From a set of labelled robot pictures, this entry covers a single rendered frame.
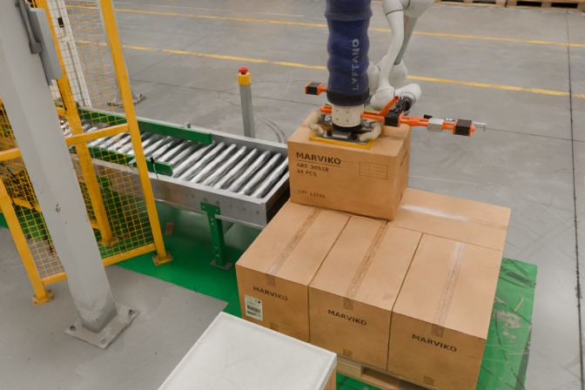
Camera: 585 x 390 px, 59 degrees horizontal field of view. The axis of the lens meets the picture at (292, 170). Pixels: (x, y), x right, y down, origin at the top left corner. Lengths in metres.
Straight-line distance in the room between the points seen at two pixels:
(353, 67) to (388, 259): 0.96
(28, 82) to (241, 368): 1.54
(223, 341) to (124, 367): 1.45
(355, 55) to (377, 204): 0.80
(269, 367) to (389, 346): 1.08
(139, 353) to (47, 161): 1.16
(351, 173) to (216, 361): 1.46
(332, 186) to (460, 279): 0.82
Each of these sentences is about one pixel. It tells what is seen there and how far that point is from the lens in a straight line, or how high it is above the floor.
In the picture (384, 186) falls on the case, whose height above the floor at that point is 0.77.
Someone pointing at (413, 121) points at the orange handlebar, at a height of 1.10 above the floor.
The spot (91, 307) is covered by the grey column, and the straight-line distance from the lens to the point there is 3.11.
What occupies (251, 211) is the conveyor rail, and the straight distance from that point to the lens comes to 3.01.
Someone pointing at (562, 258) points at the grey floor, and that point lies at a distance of 3.77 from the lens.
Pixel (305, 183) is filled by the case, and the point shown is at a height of 0.70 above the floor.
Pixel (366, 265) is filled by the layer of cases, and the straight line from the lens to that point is 2.58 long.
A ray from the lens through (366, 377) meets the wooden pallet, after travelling 2.81.
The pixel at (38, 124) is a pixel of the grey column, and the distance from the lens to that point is 2.55.
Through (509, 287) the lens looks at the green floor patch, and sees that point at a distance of 3.43.
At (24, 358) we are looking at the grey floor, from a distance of 3.32.
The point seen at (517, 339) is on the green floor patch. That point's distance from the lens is 3.15.
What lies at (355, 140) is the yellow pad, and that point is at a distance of 2.73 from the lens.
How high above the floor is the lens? 2.25
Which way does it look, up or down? 31 degrees down
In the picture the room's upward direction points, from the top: 3 degrees counter-clockwise
